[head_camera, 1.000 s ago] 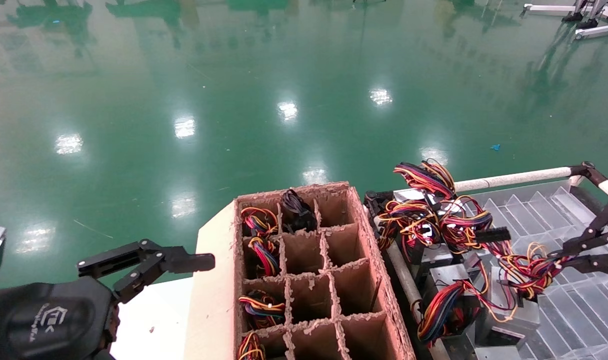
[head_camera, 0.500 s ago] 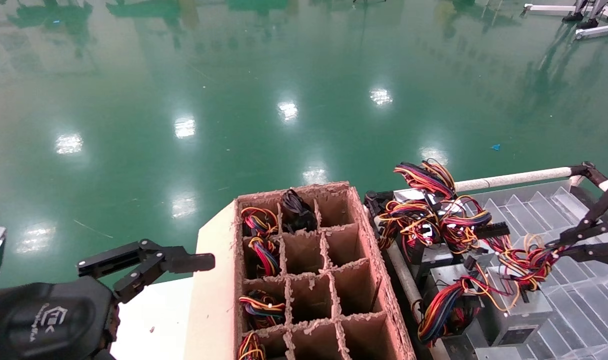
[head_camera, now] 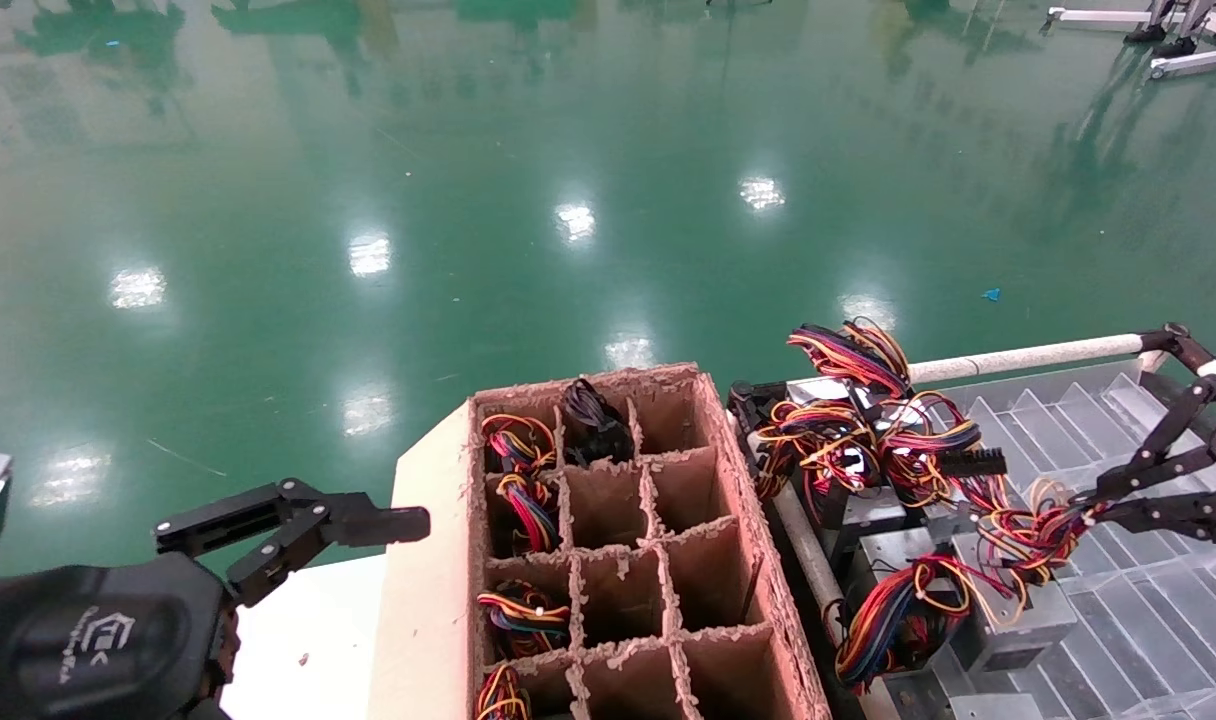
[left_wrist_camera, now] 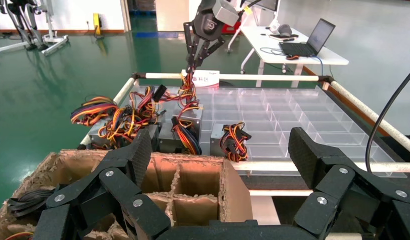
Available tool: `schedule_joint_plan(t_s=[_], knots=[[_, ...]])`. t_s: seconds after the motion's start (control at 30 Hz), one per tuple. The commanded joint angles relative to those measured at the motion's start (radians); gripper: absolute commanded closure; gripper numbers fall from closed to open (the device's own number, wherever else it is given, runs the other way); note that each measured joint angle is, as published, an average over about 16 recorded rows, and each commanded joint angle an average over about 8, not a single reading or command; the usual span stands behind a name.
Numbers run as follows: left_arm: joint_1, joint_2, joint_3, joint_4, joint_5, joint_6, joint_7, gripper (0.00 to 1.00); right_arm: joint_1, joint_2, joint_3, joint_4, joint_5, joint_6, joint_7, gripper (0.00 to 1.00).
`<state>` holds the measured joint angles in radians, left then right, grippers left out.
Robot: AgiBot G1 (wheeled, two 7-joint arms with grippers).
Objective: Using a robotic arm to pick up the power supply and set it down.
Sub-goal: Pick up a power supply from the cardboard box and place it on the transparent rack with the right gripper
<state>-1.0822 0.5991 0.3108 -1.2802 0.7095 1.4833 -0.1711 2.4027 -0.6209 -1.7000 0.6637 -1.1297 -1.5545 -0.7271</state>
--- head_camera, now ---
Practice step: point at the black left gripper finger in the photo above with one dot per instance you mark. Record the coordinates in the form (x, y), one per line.
(378, 526)

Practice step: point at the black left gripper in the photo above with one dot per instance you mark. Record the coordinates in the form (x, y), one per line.
(88, 640)

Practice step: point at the clear stepped plastic tray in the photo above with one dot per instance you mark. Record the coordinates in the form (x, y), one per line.
(1148, 620)

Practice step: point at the black pipe joint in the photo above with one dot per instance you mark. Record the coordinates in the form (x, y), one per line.
(1183, 345)

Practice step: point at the long white rack pipe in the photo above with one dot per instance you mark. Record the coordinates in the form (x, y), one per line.
(1028, 355)

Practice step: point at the brown cardboard divider box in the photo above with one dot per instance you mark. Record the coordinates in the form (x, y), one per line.
(618, 505)

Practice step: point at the white rack pipe beside box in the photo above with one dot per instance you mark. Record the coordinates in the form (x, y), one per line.
(808, 570)

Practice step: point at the white metal frame base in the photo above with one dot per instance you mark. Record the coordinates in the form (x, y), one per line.
(1198, 62)

